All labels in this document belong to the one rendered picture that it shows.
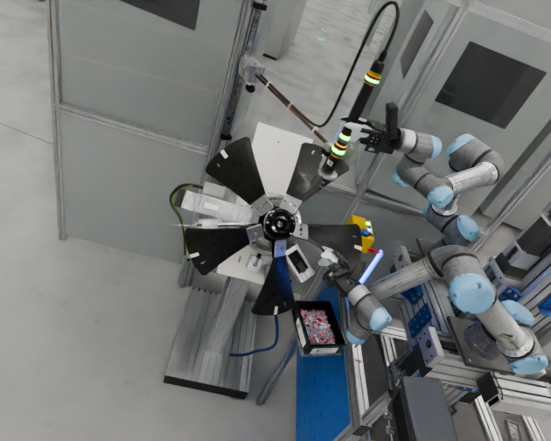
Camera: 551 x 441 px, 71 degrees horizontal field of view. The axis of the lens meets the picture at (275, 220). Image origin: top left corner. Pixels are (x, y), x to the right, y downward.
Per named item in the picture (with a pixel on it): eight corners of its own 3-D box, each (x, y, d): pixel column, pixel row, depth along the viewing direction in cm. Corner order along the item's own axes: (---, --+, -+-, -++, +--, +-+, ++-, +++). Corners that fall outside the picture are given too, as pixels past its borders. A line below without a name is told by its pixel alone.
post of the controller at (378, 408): (361, 415, 137) (387, 388, 125) (368, 416, 138) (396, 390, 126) (362, 423, 135) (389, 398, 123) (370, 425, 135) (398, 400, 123)
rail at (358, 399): (334, 258, 209) (340, 248, 205) (341, 260, 210) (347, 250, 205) (352, 434, 139) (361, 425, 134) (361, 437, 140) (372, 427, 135)
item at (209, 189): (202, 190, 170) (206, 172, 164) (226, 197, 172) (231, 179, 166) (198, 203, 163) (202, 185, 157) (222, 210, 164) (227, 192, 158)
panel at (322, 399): (296, 333, 247) (338, 264, 206) (297, 333, 247) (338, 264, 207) (295, 482, 183) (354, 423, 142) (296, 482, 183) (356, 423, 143)
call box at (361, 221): (343, 228, 199) (352, 213, 193) (361, 234, 201) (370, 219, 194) (345, 250, 187) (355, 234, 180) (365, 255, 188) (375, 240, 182)
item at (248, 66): (235, 73, 169) (240, 53, 163) (248, 73, 173) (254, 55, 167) (246, 84, 163) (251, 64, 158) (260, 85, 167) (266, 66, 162)
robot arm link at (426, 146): (433, 165, 134) (447, 144, 129) (406, 159, 131) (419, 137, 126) (424, 153, 140) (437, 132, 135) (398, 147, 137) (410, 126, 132)
